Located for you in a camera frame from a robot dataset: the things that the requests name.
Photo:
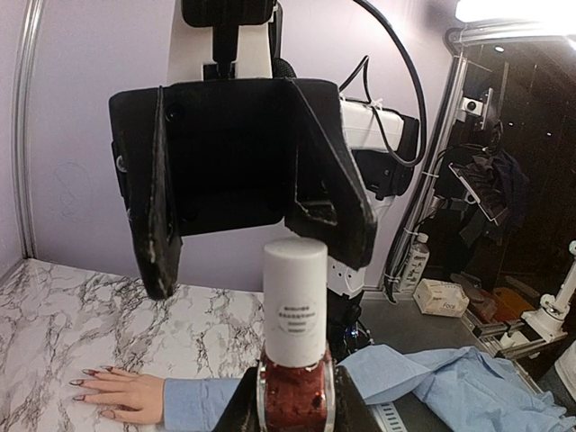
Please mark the dark red nail polish bottle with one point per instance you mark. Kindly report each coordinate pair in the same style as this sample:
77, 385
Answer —
296, 399

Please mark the clear plastic water bottle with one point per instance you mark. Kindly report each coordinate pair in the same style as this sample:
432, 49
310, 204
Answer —
415, 264

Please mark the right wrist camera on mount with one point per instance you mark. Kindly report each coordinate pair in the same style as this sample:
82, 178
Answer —
214, 40

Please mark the white tissue box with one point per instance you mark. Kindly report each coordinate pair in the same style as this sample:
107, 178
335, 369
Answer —
440, 298

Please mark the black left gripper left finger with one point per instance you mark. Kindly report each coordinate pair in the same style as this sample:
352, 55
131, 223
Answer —
240, 415

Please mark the person's hand with painted nails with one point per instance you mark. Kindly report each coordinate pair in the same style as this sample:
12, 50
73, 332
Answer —
126, 397

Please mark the forearm in blue sleeve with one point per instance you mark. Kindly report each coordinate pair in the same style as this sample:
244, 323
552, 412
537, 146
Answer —
465, 387

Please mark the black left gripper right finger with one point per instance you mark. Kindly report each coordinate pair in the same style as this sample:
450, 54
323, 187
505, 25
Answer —
352, 415

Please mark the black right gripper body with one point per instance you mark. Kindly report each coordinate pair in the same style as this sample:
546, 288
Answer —
229, 151

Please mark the aluminium corner post right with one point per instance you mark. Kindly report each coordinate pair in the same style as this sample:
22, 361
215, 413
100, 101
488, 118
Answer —
22, 88

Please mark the white nail polish cap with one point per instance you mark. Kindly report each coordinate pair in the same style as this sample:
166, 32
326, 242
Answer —
295, 301

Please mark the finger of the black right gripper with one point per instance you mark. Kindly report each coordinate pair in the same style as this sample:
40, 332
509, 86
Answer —
141, 160
328, 200

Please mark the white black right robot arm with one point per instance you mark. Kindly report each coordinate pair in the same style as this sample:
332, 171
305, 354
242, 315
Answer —
373, 180

